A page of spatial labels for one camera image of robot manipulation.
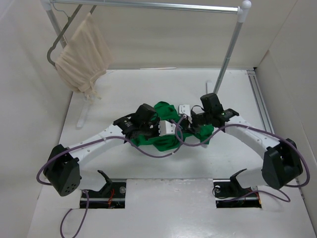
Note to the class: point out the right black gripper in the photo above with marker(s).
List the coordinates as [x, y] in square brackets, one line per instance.
[188, 127]

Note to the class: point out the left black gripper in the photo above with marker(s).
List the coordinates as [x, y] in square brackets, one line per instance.
[156, 122]

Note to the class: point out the green t shirt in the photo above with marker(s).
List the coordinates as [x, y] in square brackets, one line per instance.
[166, 111]

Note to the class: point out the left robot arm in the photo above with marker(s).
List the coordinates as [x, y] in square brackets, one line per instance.
[65, 169]

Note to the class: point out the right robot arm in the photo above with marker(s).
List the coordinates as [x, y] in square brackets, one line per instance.
[282, 162]

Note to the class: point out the grey hanger with beige garment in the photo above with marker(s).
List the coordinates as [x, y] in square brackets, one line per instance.
[48, 6]

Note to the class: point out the beige hanging garment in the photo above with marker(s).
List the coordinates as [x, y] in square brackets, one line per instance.
[84, 60]

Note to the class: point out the metal clothes rack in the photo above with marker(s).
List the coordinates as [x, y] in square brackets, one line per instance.
[241, 12]

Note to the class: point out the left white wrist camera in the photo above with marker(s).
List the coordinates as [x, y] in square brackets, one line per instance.
[166, 128]

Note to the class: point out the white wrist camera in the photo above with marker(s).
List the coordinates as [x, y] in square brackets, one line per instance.
[166, 128]
[185, 110]

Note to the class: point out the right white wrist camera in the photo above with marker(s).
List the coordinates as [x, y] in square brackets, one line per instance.
[185, 110]

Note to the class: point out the aluminium rail on table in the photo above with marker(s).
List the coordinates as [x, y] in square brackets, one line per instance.
[264, 116]

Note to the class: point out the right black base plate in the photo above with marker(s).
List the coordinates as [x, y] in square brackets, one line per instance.
[229, 195]

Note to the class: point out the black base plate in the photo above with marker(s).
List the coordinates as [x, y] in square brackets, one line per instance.
[229, 195]
[111, 196]

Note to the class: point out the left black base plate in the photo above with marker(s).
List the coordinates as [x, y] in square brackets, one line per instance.
[111, 196]

